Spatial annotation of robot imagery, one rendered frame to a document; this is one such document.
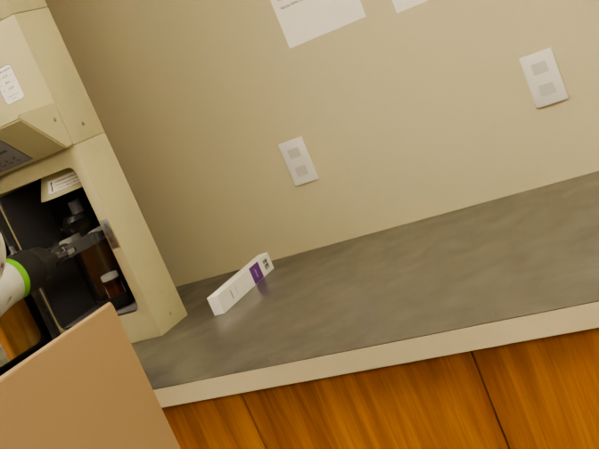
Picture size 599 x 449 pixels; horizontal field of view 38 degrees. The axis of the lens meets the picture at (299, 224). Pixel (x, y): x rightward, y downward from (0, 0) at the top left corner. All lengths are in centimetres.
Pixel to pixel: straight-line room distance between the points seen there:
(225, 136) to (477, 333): 111
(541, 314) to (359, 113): 92
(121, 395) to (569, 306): 63
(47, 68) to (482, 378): 114
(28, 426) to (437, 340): 65
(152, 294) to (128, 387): 96
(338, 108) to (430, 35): 29
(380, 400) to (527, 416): 24
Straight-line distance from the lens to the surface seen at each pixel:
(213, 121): 226
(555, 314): 130
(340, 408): 153
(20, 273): 189
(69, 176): 205
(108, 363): 106
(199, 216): 237
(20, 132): 192
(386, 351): 140
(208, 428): 169
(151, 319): 201
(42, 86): 197
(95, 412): 104
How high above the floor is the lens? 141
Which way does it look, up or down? 11 degrees down
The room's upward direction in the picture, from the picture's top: 23 degrees counter-clockwise
